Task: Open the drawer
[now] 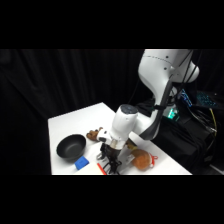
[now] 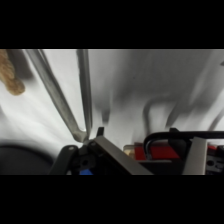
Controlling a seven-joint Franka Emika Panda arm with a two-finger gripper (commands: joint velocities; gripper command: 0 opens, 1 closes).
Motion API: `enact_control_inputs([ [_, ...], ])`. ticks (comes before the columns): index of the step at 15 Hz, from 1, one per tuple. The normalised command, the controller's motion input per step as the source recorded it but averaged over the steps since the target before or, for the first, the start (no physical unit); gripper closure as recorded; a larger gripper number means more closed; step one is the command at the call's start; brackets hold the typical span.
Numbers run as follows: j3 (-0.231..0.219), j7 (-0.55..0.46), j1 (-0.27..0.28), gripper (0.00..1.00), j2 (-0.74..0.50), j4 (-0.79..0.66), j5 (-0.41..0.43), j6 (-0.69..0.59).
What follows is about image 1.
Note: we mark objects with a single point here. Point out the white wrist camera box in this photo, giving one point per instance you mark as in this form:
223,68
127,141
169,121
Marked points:
102,135

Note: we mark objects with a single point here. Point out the black bowl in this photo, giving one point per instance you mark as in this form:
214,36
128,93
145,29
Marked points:
70,146

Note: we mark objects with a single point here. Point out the black robot stand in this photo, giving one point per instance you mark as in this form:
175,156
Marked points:
180,140

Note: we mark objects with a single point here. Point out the black curtain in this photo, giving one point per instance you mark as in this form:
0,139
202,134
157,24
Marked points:
66,80

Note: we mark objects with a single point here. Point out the small green light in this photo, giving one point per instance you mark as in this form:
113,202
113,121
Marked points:
172,114

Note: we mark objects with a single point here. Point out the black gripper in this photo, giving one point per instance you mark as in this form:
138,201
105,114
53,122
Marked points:
111,151

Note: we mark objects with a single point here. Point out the blue glowing keyboard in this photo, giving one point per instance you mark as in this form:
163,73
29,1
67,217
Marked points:
205,99

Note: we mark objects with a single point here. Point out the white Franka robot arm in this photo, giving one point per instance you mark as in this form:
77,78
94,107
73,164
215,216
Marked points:
125,123

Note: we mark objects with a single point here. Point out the brown plush moose toy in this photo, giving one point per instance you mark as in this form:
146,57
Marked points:
93,134

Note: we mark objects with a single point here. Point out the orange plush toy with tag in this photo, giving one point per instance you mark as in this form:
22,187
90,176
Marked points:
141,159

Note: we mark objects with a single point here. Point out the blue block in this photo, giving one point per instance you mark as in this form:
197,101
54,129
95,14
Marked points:
81,163

